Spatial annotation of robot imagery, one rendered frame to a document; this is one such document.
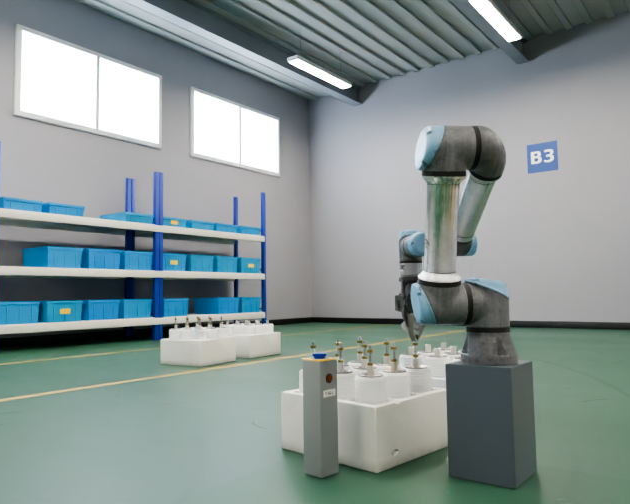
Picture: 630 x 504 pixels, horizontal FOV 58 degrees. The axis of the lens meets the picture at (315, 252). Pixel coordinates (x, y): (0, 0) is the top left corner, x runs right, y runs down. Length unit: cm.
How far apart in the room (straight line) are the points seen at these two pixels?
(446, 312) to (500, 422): 31
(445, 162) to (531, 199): 684
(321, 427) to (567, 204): 687
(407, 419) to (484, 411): 27
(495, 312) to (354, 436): 53
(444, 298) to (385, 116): 811
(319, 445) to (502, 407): 49
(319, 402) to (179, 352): 271
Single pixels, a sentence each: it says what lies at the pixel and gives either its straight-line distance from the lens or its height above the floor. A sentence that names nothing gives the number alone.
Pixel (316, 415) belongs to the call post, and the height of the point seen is 16.
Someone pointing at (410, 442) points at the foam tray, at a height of 5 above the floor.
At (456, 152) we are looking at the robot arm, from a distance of 150.
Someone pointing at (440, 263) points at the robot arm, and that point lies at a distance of 154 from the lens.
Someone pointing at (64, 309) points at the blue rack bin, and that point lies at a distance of 615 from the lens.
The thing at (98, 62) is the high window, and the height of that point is 332.
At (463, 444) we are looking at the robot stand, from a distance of 163.
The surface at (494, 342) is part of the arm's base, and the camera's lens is 159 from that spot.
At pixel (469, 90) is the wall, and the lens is 899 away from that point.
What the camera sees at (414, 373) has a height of 24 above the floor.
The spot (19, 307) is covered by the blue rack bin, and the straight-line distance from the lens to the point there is 598.
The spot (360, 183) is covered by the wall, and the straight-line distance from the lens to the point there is 956.
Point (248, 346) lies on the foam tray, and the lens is 452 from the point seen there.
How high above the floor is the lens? 50
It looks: 4 degrees up
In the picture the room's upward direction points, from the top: 1 degrees counter-clockwise
